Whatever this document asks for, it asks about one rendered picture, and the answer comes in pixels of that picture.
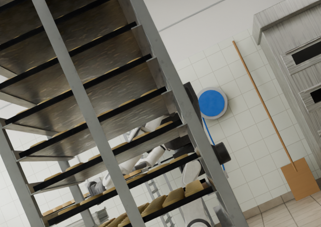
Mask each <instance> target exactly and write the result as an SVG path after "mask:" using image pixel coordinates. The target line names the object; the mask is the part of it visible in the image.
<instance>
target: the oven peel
mask: <svg viewBox="0 0 321 227"><path fill-rule="evenodd" d="M232 43H233V45H234V47H235V49H236V51H237V53H238V55H239V57H240V59H241V61H242V63H243V65H244V67H245V69H246V71H247V73H248V76H249V78H250V80H251V82H252V84H253V86H254V88H255V90H256V92H257V94H258V96H259V98H260V100H261V102H262V104H263V106H264V108H265V111H266V113H267V115H268V117H269V119H270V121H271V123H272V125H273V127H274V129H275V131H276V133H277V135H278V137H279V139H280V141H281V144H282V146H283V148H284V150H285V152H286V154H287V156H288V158H289V160H290V162H291V163H290V164H288V165H285V166H283V167H281V170H282V172H283V174H284V177H285V179H286V181H287V183H288V185H289V187H290V189H291V191H292V193H293V195H294V197H295V199H296V201H298V200H301V199H303V198H305V197H307V196H309V195H312V194H314V193H316V192H318V191H320V189H319V187H318V185H317V183H316V181H315V178H314V176H313V174H312V172H311V170H310V168H309V166H308V164H307V162H306V160H305V158H304V157H303V158H301V159H299V160H297V161H294V162H293V160H292V158H291V156H290V154H289V152H288V150H287V148H286V146H285V144H284V142H283V140H282V138H281V136H280V134H279V132H278V130H277V128H276V125H275V123H274V121H273V119H272V117H271V115H270V113H269V111H268V109H267V107H266V105H265V103H264V101H263V99H262V97H261V95H260V93H259V91H258V89H257V86H256V84H255V82H254V80H253V78H252V76H251V74H250V72H249V70H248V68H247V66H246V64H245V62H244V60H243V58H242V56H241V54H240V52H239V49H238V47H237V45H236V43H235V42H234V41H232Z"/></svg>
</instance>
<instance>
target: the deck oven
mask: <svg viewBox="0 0 321 227"><path fill-rule="evenodd" d="M252 35H253V37H254V39H255V41H256V44H257V45H260V46H261V48H262V50H263V52H264V54H265V56H266V58H267V60H268V63H269V65H270V67H271V69H272V71H273V73H274V75H275V77H276V79H277V81H278V83H279V85H280V87H281V90H282V92H283V94H284V96H285V98H286V100H287V102H288V104H289V106H290V108H291V110H292V112H293V114H294V116H295V119H296V121H297V123H298V125H299V127H300V129H301V131H302V133H303V135H304V137H305V139H306V141H307V143H308V145H309V148H310V150H311V152H312V154H313V156H314V158H315V160H316V162H317V164H318V166H319V168H320V170H321V0H284V1H281V2H279V3H277V4H275V5H273V6H271V7H269V8H267V9H265V10H263V11H261V12H259V13H256V14H254V18H253V30H252Z"/></svg>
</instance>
